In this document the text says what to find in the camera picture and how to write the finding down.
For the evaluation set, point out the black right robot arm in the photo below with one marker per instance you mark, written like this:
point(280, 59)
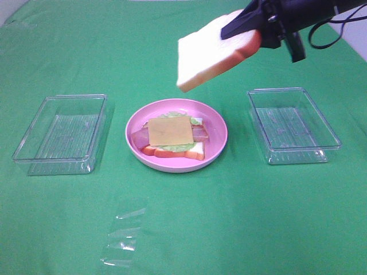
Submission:
point(302, 14)

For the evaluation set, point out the pink round plate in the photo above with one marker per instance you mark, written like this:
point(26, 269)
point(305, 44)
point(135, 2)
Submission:
point(213, 121)

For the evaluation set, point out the bacon strip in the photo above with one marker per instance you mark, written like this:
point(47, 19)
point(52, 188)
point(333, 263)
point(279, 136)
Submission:
point(199, 132)

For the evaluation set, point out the toast bread slice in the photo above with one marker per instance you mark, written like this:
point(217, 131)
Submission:
point(196, 152)
point(203, 55)

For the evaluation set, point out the clear plastic film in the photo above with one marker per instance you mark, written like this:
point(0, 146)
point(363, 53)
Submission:
point(120, 245)

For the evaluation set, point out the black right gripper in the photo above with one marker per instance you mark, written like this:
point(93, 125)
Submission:
point(272, 20)

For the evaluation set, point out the yellow cheese slice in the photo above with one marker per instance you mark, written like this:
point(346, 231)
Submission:
point(170, 131)

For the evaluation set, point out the left clear plastic tray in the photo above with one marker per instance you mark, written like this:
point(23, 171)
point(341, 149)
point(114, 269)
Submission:
point(64, 136)

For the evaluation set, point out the green tablecloth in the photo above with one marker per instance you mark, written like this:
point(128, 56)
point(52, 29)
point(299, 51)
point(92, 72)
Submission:
point(239, 215)

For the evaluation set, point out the green lettuce leaf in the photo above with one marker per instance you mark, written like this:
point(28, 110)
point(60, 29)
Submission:
point(182, 147)

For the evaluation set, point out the clear plastic tray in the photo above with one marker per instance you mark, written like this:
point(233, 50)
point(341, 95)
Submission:
point(64, 136)
point(289, 126)

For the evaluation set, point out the right clear plastic tray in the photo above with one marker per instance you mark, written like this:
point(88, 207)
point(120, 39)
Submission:
point(289, 126)

